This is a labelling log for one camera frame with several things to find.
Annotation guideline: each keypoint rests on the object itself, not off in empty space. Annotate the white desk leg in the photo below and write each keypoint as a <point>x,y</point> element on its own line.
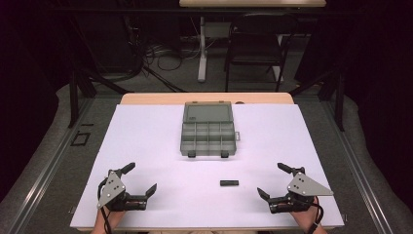
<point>202,52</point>

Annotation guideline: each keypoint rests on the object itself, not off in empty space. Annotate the black chair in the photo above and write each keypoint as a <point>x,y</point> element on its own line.
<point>256,48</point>

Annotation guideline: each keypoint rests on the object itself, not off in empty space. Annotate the white table mat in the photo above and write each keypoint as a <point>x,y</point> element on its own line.
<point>162,162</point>

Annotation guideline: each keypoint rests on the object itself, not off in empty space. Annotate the small black rectangular block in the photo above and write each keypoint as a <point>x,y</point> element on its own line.
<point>229,183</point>

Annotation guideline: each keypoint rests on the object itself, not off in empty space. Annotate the light wooden desk top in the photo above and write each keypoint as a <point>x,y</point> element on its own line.
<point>252,3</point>

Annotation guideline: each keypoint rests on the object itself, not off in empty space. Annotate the grey plastic compartment box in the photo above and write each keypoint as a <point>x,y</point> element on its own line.
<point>207,130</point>

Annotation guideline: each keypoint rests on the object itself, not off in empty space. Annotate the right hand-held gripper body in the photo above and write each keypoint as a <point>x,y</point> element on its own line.
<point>303,187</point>

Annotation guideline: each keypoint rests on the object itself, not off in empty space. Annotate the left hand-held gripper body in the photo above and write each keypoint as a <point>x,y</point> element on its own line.
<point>112,190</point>

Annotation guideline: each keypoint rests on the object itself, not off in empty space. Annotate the person's right hand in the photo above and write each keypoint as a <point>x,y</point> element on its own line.
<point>305,216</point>

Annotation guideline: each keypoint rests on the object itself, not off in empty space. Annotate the black metal stand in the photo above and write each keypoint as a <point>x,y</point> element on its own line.
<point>331,91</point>
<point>81,84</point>

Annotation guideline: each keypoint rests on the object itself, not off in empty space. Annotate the person's left hand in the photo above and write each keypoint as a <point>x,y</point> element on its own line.
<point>109,218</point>

